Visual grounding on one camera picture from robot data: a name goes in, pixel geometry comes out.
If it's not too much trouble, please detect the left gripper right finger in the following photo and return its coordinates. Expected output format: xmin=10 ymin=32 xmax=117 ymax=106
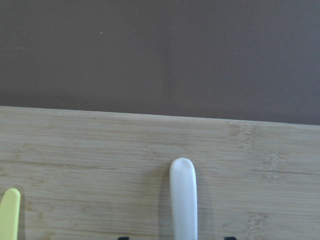
xmin=223 ymin=236 xmax=237 ymax=240

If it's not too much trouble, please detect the white ceramic spoon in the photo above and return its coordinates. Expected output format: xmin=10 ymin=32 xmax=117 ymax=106
xmin=169 ymin=157 xmax=198 ymax=240

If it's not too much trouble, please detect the bamboo cutting board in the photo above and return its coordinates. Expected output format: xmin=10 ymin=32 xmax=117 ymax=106
xmin=0 ymin=106 xmax=320 ymax=240

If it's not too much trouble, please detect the yellow plastic knife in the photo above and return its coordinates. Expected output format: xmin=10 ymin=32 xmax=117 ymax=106
xmin=0 ymin=188 xmax=21 ymax=240

